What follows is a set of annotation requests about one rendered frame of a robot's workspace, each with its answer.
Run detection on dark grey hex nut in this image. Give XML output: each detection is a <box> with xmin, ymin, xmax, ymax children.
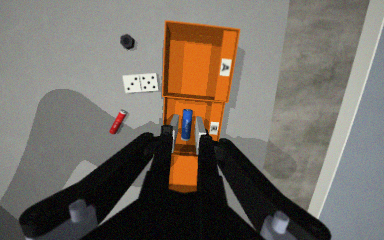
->
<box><xmin>120</xmin><ymin>34</ymin><xmax>135</xmax><ymax>49</ymax></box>

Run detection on red battery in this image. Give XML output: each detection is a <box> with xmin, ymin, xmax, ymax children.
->
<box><xmin>109</xmin><ymin>110</ymin><xmax>127</xmax><ymax>134</ymax></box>

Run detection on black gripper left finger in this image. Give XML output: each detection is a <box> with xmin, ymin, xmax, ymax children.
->
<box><xmin>19</xmin><ymin>114</ymin><xmax>179</xmax><ymax>240</ymax></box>

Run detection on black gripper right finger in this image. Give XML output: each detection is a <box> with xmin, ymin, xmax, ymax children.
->
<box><xmin>195</xmin><ymin>116</ymin><xmax>332</xmax><ymax>240</ymax></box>

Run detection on white domino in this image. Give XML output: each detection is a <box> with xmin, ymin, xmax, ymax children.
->
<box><xmin>123</xmin><ymin>73</ymin><xmax>159</xmax><ymax>93</ymax></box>

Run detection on orange rack of three bins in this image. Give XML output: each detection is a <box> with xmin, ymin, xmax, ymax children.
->
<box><xmin>162</xmin><ymin>20</ymin><xmax>240</xmax><ymax>192</ymax></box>

